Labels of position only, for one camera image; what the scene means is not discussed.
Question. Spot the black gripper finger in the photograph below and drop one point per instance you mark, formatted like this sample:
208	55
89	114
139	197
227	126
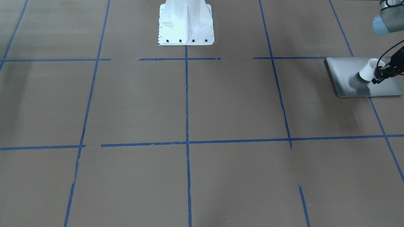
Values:
380	74

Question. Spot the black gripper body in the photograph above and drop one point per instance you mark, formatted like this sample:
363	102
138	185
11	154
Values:
383	73

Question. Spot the white paper cup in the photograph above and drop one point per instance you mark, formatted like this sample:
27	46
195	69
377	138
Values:
368	70

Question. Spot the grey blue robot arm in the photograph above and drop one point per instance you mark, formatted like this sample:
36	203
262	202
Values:
389	20

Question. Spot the silver closed laptop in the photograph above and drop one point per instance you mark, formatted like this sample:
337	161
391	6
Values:
344	72

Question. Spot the crossing blue tape strip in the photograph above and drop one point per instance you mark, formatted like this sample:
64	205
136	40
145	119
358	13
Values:
245	141

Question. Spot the long blue tape strip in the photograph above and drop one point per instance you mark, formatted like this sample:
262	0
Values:
189	197

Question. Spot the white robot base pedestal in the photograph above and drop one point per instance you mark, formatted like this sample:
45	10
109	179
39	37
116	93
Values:
185	22

